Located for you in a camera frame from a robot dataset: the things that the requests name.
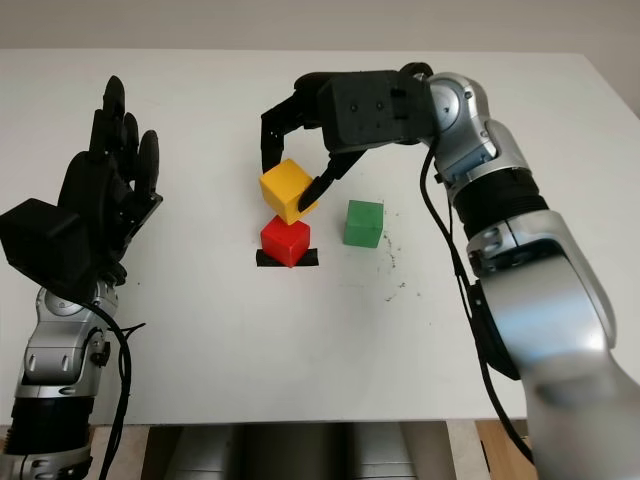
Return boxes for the yellow wooden block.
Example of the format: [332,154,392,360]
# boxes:
[258,158,315,225]

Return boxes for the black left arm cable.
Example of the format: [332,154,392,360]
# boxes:
[92,299,147,480]

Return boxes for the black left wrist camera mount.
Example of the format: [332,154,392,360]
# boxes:
[0,197,101,304]

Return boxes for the grey robot torso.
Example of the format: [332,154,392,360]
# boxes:
[142,423,451,480]

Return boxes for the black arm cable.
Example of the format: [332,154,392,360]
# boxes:
[399,60,535,464]
[92,299,147,480]

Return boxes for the green wooden block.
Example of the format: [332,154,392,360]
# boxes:
[342,199,386,249]

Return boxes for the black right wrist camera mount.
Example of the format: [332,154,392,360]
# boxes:
[316,68,437,155]

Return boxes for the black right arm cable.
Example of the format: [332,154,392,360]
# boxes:
[399,60,535,464]

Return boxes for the black tape strip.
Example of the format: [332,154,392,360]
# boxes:
[255,246,320,269]

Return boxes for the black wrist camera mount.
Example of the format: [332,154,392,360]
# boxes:
[0,197,101,304]
[316,68,437,155]

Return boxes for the red wooden block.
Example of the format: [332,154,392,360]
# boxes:
[259,214,312,269]

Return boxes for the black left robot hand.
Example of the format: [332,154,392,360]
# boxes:
[57,75,165,286]

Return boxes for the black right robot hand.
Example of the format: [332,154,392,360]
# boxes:
[260,71,367,214]

